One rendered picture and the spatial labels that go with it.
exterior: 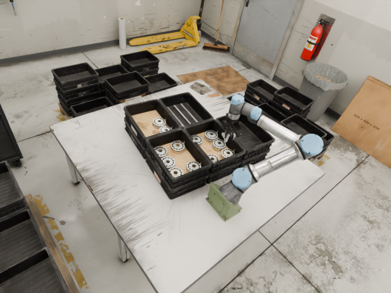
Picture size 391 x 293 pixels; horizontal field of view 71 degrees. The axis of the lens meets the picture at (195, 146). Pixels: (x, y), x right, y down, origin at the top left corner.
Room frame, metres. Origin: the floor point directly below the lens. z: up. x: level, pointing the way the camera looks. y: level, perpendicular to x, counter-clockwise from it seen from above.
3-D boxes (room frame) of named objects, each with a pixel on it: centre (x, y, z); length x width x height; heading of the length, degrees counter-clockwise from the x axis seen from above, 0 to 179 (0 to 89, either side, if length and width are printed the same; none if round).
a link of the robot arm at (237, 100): (1.42, -0.20, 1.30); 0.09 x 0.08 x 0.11; 66
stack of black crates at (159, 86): (2.81, 0.60, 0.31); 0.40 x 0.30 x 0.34; 138
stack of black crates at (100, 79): (2.78, 1.16, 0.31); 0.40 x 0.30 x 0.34; 138
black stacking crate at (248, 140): (1.67, -0.35, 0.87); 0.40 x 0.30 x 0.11; 41
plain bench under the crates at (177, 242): (1.56, 0.04, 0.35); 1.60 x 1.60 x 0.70; 48
